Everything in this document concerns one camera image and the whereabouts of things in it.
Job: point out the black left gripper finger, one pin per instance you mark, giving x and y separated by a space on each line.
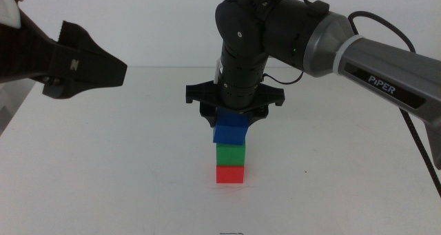
86 69

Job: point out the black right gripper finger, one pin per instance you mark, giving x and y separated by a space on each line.
209 114
256 115

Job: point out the blue cube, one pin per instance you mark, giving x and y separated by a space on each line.
230 133

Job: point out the green cube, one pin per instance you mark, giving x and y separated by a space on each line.
230 155

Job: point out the red cube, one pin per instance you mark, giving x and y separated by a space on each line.
230 174

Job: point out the black and grey right robot arm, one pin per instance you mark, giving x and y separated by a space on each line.
379 66

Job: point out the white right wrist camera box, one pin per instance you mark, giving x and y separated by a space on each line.
217 73

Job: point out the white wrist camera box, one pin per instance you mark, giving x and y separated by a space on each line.
7 7
217 73

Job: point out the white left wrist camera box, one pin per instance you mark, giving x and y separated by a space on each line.
7 7

